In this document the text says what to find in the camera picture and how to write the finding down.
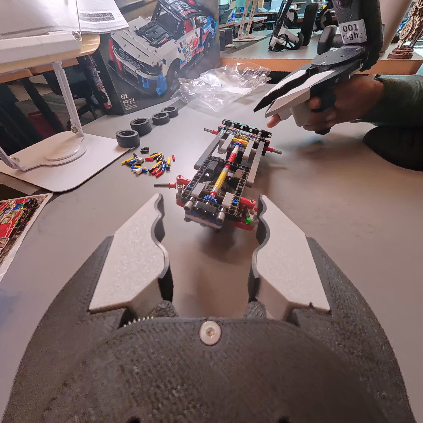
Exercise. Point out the person's right hand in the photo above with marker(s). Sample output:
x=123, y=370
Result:
x=353, y=102

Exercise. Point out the person's right forearm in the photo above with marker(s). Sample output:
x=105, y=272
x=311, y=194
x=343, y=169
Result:
x=396, y=99

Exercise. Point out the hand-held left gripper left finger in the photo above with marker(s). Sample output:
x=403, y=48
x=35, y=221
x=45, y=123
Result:
x=132, y=257

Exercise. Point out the black cylinder speaker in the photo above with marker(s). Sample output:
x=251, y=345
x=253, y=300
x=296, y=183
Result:
x=310, y=23

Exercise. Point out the black lego liftarm beam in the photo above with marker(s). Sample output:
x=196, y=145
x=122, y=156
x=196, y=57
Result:
x=246, y=128

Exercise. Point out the white black headset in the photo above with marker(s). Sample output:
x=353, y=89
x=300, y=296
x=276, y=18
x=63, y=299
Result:
x=281, y=36

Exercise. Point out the black rubber lego tire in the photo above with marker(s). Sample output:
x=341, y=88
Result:
x=127, y=138
x=141, y=126
x=160, y=118
x=170, y=111

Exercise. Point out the wooden gear sculpture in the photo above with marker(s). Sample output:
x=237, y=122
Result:
x=409, y=19

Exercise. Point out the black charger with green light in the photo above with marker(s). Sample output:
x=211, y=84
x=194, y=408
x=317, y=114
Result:
x=226, y=38

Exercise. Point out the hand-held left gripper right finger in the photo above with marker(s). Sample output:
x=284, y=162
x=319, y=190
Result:
x=287, y=264

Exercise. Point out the lego car chassis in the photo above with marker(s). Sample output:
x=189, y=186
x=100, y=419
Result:
x=256, y=165

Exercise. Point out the wooden edged desk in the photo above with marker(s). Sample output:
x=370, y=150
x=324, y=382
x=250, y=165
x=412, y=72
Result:
x=290, y=59

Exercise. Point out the colourful sticker sheet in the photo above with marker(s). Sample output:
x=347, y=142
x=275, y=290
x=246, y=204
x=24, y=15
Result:
x=16, y=224

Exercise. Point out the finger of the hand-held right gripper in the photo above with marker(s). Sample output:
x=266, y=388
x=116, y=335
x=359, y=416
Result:
x=290, y=84
x=294, y=97

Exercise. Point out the clear empty plastic bag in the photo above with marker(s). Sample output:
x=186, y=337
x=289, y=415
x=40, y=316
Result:
x=224, y=86

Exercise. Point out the wooden display easel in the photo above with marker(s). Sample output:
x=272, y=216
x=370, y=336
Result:
x=246, y=19

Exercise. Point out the black dumbbell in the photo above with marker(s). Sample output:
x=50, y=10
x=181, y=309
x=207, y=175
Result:
x=327, y=38

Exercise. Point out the pile of loose lego pieces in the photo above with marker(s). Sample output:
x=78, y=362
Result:
x=155, y=165

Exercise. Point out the instruction booklet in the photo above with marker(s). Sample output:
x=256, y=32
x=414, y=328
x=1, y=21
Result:
x=49, y=13

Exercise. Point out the lego set box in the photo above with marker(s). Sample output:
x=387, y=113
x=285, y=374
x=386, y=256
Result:
x=165, y=49

